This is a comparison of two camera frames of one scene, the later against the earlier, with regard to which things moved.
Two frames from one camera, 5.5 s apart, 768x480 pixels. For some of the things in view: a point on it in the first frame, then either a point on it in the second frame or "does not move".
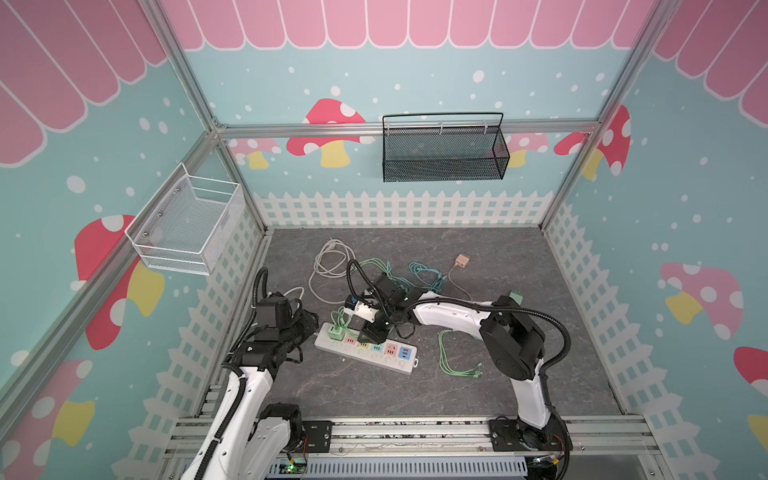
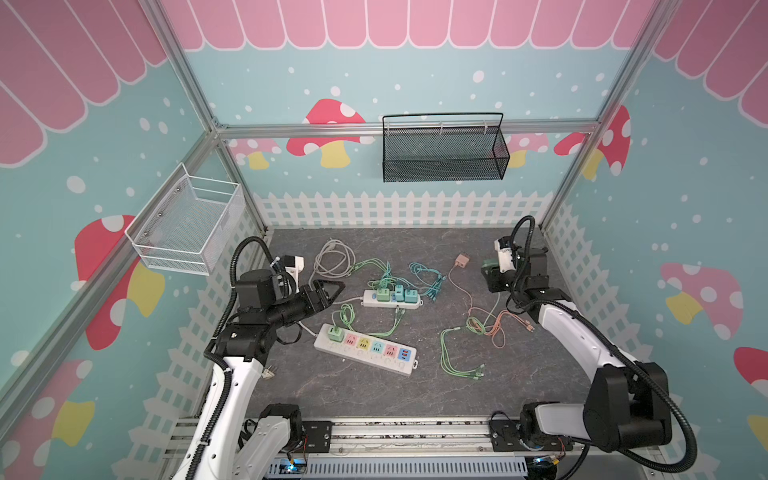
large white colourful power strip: [389, 355] does not move
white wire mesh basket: [188, 224] does not move
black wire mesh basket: [438, 147] does not move
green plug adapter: [336, 332] does not move
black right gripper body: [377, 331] → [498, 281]
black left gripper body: [300, 328] → [305, 302]
